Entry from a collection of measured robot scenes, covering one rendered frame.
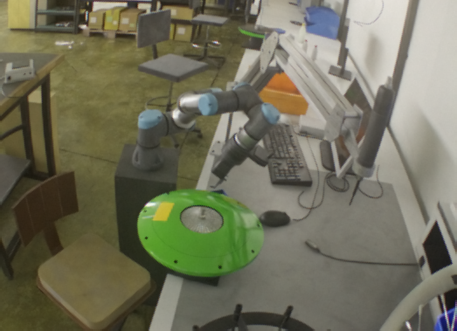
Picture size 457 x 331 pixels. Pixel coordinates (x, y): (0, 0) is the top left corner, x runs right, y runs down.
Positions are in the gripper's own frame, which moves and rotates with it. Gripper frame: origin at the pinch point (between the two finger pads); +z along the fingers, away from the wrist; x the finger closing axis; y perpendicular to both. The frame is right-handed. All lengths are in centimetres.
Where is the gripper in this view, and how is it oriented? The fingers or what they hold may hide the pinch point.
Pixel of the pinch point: (213, 187)
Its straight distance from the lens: 128.1
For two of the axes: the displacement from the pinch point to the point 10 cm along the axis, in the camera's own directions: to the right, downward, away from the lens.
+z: -5.7, 6.4, 5.2
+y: -7.9, -6.0, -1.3
